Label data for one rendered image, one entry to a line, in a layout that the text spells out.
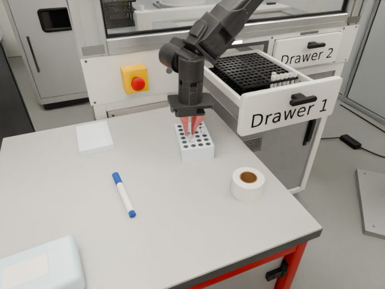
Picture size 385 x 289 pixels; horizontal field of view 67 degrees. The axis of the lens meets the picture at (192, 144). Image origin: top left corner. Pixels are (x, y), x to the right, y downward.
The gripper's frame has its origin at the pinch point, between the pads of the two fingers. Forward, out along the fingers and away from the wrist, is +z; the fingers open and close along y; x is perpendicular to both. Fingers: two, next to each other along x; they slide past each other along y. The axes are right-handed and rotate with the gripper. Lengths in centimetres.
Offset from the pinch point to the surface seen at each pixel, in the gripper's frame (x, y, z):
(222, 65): -21.4, -14.8, -8.8
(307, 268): 1, -57, 80
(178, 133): -1.9, 2.4, 1.7
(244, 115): 5.6, -12.1, -6.9
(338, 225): -17, -85, 79
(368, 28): -138, -171, 14
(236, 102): -0.9, -12.2, -7.0
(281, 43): -31, -39, -12
